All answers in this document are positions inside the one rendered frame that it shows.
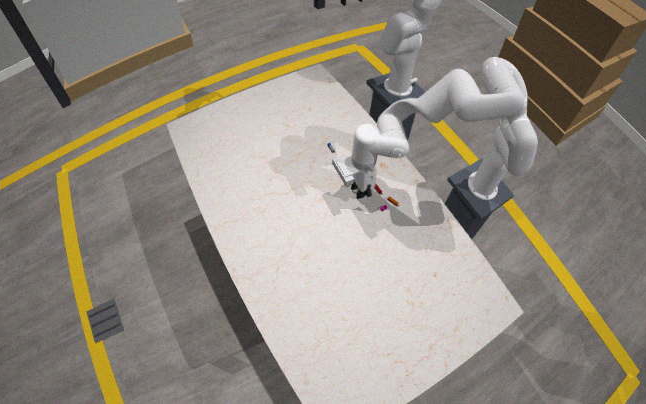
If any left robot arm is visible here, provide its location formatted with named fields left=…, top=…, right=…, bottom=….
left=332, top=57, right=538, bottom=201

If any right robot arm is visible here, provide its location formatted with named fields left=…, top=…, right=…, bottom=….
left=380, top=0, right=442, bottom=97

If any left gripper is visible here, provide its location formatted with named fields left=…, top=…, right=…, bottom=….
left=351, top=166, right=376, bottom=199

